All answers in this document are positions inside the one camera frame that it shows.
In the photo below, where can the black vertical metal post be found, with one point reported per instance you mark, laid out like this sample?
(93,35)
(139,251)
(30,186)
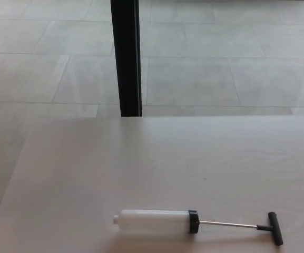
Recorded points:
(126,52)

